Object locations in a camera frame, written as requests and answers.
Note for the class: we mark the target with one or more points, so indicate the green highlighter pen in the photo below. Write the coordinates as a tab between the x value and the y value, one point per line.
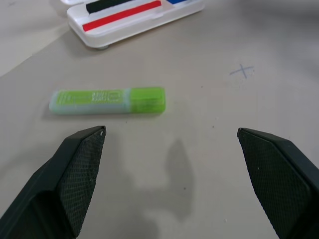
109	100

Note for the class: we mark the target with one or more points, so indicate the red marker pen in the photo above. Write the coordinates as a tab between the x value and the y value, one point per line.
122	15

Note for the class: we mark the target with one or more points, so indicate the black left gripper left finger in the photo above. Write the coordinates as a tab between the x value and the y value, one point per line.
57	189

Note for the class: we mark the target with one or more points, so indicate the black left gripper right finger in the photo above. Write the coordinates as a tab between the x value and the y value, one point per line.
281	179

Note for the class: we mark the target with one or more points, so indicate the black marker pen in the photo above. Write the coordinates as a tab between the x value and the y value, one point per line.
99	6

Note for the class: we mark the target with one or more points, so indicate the blue marker pen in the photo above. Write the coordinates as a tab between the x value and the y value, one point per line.
178	1

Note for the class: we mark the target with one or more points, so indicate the white box with red stripe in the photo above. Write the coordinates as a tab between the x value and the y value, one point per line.
139	27

